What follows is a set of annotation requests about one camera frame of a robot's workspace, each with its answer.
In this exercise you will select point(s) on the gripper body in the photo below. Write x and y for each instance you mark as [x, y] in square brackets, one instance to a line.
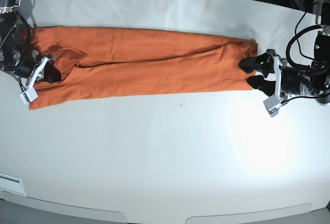
[28, 69]
[289, 83]

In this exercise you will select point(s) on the orange T-shirt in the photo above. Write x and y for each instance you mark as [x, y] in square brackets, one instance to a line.
[103, 62]

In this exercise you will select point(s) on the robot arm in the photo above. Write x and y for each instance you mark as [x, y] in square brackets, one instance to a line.
[318, 70]
[16, 34]

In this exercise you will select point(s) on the white label sticker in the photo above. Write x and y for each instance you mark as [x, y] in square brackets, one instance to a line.
[12, 185]

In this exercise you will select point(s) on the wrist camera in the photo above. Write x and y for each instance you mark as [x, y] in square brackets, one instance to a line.
[29, 95]
[272, 105]

